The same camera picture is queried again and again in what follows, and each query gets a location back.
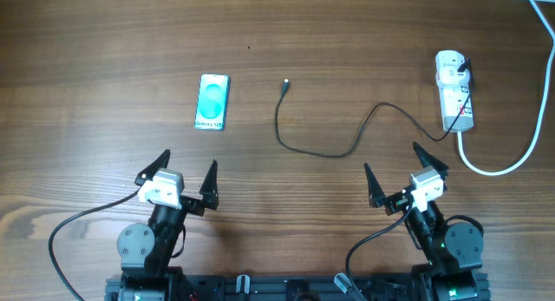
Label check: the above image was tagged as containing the black USB charging cable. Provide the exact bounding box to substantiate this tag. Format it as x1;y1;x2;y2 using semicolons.
275;58;473;159

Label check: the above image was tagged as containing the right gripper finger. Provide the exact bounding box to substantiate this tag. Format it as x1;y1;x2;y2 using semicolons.
363;162;387;207
413;141;449;180

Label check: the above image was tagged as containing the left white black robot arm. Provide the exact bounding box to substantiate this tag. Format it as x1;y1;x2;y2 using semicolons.
104;149;219;301

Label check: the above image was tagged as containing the blue screen Galaxy smartphone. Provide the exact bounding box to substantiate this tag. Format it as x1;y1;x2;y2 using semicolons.
194;74;230;131

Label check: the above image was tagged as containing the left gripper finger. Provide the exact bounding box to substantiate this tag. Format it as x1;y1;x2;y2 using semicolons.
199;160;219;210
134;149;171;186

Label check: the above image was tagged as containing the left black camera cable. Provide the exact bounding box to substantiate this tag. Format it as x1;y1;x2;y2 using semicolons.
48;188;142;301

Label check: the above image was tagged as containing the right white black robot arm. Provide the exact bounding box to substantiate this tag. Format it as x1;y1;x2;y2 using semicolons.
362;142;491;301

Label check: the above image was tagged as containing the white USB charger plug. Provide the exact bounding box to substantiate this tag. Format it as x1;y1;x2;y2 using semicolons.
435;62;470;88

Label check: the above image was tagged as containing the white power strip cord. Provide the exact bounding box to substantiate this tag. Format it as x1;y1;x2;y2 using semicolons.
456;0;555;177

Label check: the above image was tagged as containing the white power strip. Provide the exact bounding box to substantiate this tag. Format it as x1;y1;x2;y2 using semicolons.
435;50;474;133

